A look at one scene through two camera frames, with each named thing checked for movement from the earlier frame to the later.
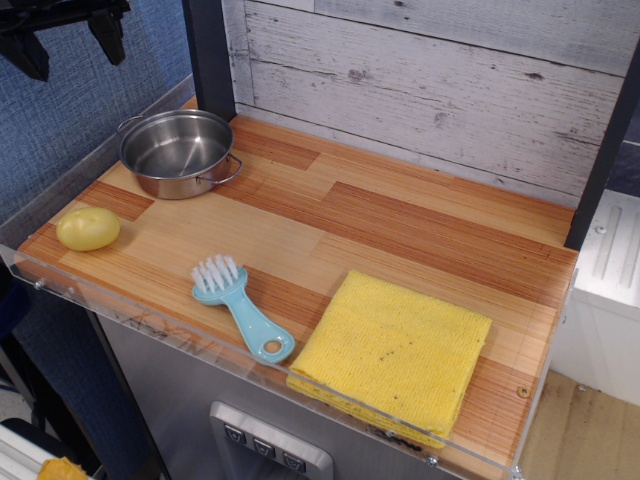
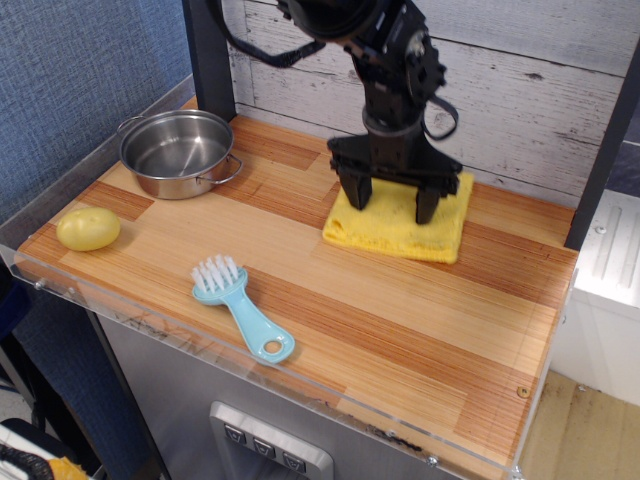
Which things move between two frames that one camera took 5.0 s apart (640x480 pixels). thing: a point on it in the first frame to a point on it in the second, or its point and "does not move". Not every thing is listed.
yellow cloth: x=388 y=360 to x=388 y=223
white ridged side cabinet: x=599 y=345 does not move
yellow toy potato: x=87 y=228 does not move
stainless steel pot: x=178 y=153 does not move
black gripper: x=20 y=19 to x=396 y=150
